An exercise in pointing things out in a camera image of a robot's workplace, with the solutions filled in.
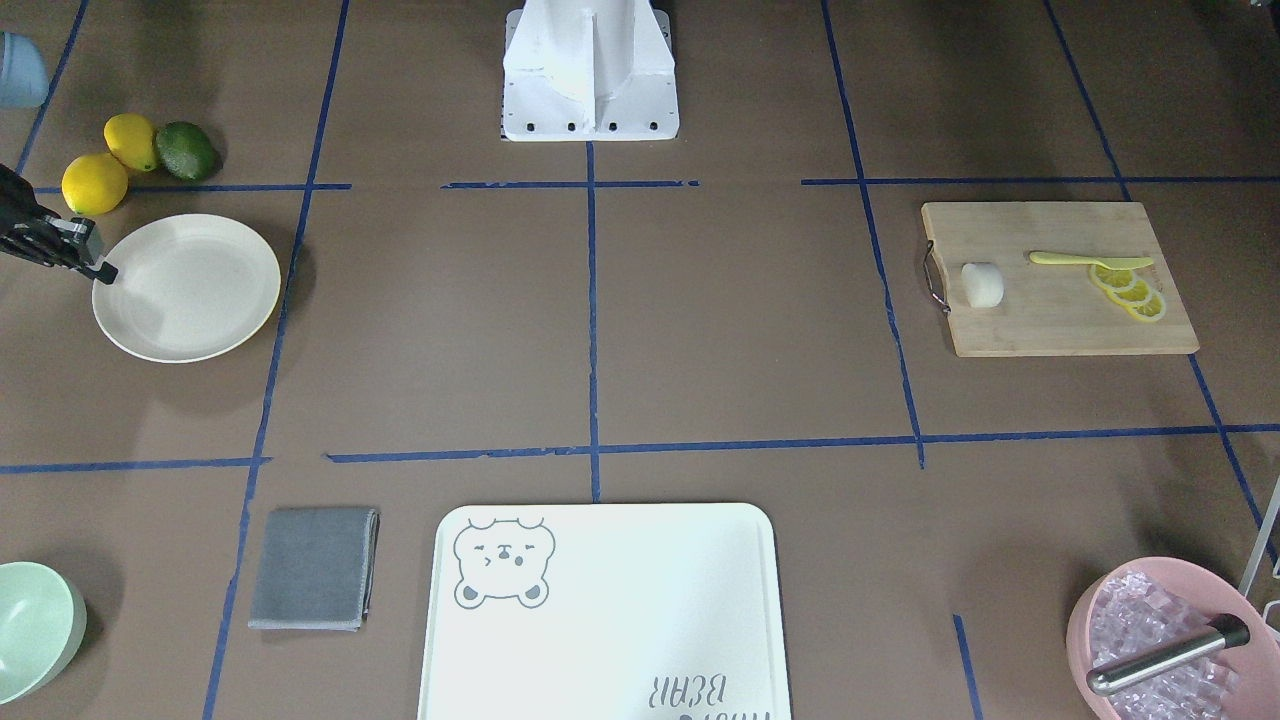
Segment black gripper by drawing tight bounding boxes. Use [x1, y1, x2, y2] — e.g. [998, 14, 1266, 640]
[1, 165, 118, 284]

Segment cream round plate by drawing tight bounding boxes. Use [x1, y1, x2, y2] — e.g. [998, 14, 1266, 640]
[91, 213, 283, 364]

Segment white steamed bun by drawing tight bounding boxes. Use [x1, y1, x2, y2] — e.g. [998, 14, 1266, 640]
[960, 263, 1005, 310]

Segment white bear tray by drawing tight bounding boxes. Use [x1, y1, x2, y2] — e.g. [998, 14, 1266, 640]
[417, 502, 794, 719]

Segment yellow lemon front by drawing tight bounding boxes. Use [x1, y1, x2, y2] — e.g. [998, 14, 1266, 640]
[60, 152, 129, 217]

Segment yellow lemon near avocado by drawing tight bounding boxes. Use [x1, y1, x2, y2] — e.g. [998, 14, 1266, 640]
[102, 113, 160, 173]

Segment green avocado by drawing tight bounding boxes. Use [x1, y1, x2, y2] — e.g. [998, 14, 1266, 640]
[155, 120, 221, 182]

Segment mint green bowl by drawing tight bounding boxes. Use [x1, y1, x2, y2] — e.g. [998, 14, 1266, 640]
[1, 561, 87, 705]

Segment grey folded cloth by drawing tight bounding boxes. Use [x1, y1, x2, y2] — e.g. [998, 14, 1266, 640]
[247, 506, 380, 632]

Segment bamboo cutting board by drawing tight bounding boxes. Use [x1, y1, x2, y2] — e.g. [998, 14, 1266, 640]
[922, 201, 1201, 357]

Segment lemon slice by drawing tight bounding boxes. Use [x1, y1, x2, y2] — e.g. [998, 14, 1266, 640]
[1123, 291, 1169, 323]
[1087, 265, 1140, 293]
[1103, 278, 1155, 307]

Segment lemon slice middle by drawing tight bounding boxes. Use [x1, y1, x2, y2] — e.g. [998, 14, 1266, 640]
[1103, 278, 1155, 307]

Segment pink bowl with ice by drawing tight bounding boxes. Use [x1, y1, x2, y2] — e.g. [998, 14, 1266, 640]
[1065, 557, 1279, 719]

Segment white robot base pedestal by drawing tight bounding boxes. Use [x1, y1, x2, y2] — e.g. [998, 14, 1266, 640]
[500, 1, 680, 142]

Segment metal black-handled tongs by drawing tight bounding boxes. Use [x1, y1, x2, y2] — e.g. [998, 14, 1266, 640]
[1085, 614, 1251, 697]

